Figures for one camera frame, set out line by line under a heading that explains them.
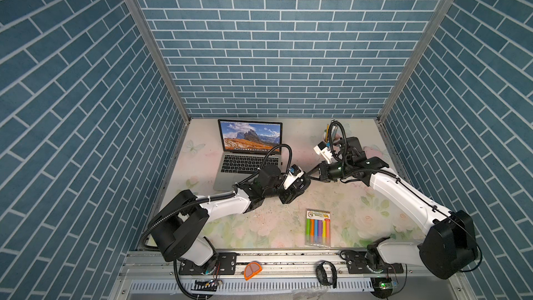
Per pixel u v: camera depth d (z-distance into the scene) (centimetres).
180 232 43
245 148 102
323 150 74
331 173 69
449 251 42
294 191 74
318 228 81
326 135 97
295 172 71
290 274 73
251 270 70
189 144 109
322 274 68
